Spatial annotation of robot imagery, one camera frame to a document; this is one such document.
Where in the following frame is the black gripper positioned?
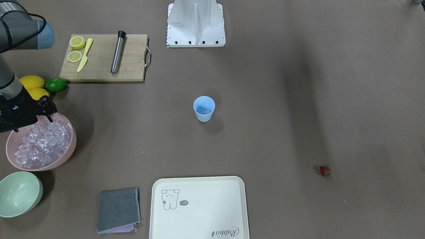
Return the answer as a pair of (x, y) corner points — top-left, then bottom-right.
(0, 88), (38, 133)

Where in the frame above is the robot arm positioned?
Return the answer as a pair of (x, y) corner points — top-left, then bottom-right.
(0, 0), (57, 132)

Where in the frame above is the pink bowl of ice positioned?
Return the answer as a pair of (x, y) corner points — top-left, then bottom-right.
(6, 113), (76, 171)

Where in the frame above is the light blue cup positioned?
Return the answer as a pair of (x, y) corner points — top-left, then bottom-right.
(193, 96), (215, 122)

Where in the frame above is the yellow lemon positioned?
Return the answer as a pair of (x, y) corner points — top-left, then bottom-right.
(19, 75), (46, 90)
(27, 88), (50, 101)

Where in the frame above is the green lime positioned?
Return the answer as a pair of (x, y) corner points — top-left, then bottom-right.
(44, 77), (67, 92)

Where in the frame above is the green empty bowl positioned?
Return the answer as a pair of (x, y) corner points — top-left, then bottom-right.
(0, 171), (43, 218)

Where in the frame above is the lemon slice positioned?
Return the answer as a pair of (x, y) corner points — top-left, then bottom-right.
(67, 50), (83, 63)
(69, 36), (86, 50)

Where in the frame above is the wooden cutting board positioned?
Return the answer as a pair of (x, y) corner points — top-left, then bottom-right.
(59, 33), (150, 82)

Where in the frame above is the yellow plastic knife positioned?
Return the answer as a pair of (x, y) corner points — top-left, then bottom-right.
(76, 38), (94, 72)

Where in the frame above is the steel muddler black cap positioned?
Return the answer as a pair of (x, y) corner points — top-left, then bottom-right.
(110, 31), (126, 74)

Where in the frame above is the grey folded cloth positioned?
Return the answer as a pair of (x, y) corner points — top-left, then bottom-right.
(97, 188), (141, 234)

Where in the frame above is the cream rabbit tray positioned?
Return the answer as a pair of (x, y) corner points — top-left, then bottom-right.
(149, 176), (250, 239)

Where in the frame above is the red strawberry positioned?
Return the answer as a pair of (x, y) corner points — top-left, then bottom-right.
(320, 166), (331, 177)

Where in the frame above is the white pedestal column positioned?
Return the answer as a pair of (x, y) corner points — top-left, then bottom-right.
(166, 0), (226, 47)

